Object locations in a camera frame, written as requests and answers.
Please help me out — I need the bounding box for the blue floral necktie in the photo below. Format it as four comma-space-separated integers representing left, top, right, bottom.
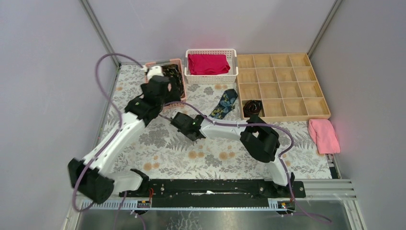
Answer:
209, 89, 238, 119

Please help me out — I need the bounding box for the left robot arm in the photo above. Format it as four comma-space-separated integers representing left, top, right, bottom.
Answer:
68, 75, 181, 204

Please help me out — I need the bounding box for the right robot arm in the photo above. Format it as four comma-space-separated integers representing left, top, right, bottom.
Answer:
170, 112, 295, 197

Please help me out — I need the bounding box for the black gold necktie in basket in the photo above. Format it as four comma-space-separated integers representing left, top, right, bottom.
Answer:
161, 64, 185, 98

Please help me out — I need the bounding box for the pink plastic basket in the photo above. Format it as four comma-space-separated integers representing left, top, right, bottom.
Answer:
145, 58, 187, 110

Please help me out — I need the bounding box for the floral table mat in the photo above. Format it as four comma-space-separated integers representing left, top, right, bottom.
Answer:
110, 65, 332, 179

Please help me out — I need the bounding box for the red folded cloth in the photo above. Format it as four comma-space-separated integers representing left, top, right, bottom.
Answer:
188, 54, 231, 76

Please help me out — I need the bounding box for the white plastic basket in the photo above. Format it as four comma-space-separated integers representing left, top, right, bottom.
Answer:
184, 48, 239, 84

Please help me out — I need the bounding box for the dark rolled necktie in tray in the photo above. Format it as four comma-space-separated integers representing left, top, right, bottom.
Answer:
243, 100, 262, 117

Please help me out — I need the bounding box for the wooden compartment tray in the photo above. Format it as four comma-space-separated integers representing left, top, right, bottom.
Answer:
236, 53, 331, 123

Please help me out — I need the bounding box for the pink folded cloth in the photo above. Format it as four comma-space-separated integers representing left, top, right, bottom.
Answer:
308, 119, 341, 154

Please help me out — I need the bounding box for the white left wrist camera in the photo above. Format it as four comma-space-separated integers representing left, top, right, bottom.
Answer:
142, 65, 164, 82

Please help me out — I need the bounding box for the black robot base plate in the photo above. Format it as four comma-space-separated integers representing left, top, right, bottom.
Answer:
119, 179, 306, 208

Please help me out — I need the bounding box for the white slotted cable duct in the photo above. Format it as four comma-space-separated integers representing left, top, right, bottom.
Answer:
90, 199, 152, 210

